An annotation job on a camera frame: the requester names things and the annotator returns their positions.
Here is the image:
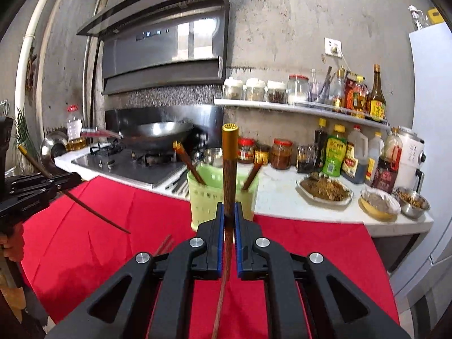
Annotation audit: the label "steel wok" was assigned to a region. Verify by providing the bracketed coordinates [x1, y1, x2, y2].
[81, 121, 195, 151]

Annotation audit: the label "dark pickle jar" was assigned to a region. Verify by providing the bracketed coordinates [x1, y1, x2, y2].
[296, 144, 316, 174]

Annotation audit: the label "white wall pipe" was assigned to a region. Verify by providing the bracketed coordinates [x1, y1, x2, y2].
[14, 0, 68, 142]

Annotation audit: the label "small dark sauce jar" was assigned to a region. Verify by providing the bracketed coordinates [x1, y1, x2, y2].
[255, 144, 272, 165]

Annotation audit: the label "orange chili paste jar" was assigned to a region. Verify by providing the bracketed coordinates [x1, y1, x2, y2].
[271, 138, 294, 170]

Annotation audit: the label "steel range hood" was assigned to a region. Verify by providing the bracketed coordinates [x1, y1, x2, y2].
[77, 0, 230, 96]

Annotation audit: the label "small steel bowl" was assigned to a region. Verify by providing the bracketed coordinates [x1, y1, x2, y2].
[203, 148, 224, 167]

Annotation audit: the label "white-lid spice jar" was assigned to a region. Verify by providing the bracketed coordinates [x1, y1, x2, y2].
[223, 77, 245, 100]
[245, 77, 266, 101]

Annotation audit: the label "white kitchen appliance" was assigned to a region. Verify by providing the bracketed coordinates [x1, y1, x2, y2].
[397, 126, 426, 193]

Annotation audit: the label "clear glass seasoning bottle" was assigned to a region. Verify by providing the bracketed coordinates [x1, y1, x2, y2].
[331, 68, 347, 113]

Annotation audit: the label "steel bowl with food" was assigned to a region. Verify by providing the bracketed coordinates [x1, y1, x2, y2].
[392, 186, 431, 219]

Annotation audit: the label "gold-tipped wooden chopstick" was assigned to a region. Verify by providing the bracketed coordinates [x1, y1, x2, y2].
[172, 140, 205, 186]
[242, 150, 270, 192]
[177, 141, 208, 185]
[18, 144, 131, 234]
[210, 122, 240, 339]

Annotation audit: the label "green onions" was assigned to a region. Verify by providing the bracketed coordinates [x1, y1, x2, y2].
[14, 107, 40, 157]

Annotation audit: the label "yellow-label oil jug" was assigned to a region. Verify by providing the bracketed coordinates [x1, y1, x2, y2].
[365, 131, 385, 186]

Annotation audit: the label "row of wooden chopsticks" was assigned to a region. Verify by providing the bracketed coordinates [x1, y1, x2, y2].
[153, 234, 175, 257]

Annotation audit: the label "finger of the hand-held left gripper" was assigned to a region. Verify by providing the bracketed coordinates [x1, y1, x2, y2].
[0, 183, 76, 219]
[10, 172, 84, 193]

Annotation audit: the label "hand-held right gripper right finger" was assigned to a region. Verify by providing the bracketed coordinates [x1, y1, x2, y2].
[234, 201, 412, 339]

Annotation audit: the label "yellow oil bottle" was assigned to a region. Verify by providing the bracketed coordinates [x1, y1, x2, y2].
[351, 75, 370, 119]

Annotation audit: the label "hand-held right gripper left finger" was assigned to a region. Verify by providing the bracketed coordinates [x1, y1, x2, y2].
[46, 202, 225, 339]

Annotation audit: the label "plate of cooked food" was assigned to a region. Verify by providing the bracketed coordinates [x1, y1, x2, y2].
[295, 173, 354, 206]

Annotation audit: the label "white wall socket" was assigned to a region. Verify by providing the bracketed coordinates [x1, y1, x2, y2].
[324, 37, 343, 57]

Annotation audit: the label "tall dark sauce bottle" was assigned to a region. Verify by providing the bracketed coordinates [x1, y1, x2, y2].
[366, 64, 386, 123]

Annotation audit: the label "glass cup with utensils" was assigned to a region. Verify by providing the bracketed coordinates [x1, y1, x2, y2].
[308, 66, 336, 107]

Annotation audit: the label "steel pot lid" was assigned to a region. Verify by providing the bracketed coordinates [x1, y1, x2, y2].
[39, 131, 70, 165]

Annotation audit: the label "green plastic utensil holder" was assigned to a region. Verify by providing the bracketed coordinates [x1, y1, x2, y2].
[187, 162, 260, 232]

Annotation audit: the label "green plastic bottle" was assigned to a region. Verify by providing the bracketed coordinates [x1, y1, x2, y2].
[321, 124, 349, 178]

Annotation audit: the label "yellow-cap soy sauce bottle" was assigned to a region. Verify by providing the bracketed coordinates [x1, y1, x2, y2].
[314, 118, 329, 174]

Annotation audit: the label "cooking oil bottle red cap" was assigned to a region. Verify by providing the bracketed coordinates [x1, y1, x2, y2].
[66, 105, 87, 151]

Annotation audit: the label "red-lid glass jar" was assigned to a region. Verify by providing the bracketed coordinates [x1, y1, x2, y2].
[286, 74, 310, 106]

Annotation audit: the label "white wall shelf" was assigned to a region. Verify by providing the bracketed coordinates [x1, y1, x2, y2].
[213, 98, 391, 130]

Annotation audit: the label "large jar red handle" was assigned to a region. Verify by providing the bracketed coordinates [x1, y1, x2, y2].
[371, 127, 403, 193]

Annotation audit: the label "white refrigerator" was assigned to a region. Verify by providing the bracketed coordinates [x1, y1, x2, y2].
[390, 21, 452, 298]

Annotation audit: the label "gas stove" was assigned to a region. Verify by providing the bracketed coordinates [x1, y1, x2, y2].
[70, 144, 193, 190]

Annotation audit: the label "red-lid chili sauce jar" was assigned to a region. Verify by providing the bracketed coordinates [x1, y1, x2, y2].
[237, 137, 256, 164]

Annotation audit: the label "red tablecloth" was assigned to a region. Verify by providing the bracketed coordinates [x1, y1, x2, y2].
[19, 175, 402, 339]

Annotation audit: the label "grey wall pipe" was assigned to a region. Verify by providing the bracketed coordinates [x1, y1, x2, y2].
[82, 0, 107, 142]

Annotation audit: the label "spice jar dried chilies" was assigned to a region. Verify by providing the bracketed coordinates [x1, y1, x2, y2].
[266, 80, 288, 104]

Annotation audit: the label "yellow bowl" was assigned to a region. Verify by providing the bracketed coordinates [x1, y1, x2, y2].
[358, 187, 402, 221]

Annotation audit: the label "large dark sauce jug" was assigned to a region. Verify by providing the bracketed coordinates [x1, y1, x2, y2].
[340, 125, 369, 184]

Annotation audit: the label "person's left hand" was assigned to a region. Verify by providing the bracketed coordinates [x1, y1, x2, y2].
[0, 234, 25, 262]

